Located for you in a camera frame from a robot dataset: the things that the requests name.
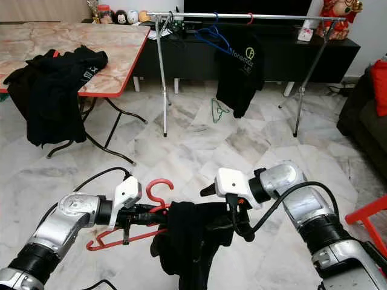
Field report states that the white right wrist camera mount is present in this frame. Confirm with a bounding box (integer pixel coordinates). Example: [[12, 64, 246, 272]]
[[216, 167, 255, 201]]

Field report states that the gold ornament figurine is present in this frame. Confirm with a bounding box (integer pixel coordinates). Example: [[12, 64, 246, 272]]
[[86, 0, 99, 24]]

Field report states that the red lid toy jar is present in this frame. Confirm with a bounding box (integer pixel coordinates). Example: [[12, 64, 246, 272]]
[[97, 5, 112, 25]]

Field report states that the light wooden cabinet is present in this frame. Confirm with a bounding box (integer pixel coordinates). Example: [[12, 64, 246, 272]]
[[0, 0, 91, 25]]

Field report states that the white pink tissue pack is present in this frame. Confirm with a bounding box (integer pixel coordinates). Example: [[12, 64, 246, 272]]
[[298, 25, 314, 42]]

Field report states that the dark brown fabric sofa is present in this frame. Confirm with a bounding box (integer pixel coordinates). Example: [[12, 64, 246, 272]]
[[337, 60, 387, 170]]

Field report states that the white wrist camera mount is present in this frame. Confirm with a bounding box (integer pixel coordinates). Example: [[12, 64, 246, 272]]
[[216, 167, 255, 201], [110, 176, 143, 229]]

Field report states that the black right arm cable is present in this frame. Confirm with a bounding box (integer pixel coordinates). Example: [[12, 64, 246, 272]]
[[230, 181, 345, 242]]

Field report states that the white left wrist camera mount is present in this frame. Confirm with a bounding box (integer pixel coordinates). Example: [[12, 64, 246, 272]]
[[110, 176, 143, 229]]

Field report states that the pink marble folding table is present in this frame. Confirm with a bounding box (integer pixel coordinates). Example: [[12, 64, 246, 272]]
[[0, 23, 152, 165]]

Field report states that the black shirt with green logo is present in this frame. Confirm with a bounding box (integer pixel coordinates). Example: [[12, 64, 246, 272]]
[[216, 25, 265, 118]]

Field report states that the green clothes hanger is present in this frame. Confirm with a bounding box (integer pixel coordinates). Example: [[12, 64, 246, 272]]
[[210, 97, 230, 123]]

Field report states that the red laughing Buddha figurine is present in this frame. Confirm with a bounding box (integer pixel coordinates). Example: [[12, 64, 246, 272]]
[[317, 0, 363, 40]]

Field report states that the black flat screen television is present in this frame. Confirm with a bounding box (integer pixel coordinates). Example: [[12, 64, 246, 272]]
[[183, 0, 312, 16]]

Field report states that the red plastic stool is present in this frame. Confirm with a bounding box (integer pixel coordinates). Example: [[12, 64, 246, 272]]
[[345, 195, 387, 257]]

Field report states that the blue clothes hanger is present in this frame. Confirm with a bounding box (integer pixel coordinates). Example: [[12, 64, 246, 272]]
[[195, 13, 233, 55]]

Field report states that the black TV cabinet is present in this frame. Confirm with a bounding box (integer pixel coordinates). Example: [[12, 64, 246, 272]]
[[134, 24, 362, 94]]

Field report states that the black shirt white print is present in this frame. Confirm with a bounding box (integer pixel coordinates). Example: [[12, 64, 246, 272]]
[[150, 201, 239, 290]]

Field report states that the black shirt red collar trim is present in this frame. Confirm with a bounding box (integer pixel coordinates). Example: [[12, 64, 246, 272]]
[[3, 45, 108, 147]]

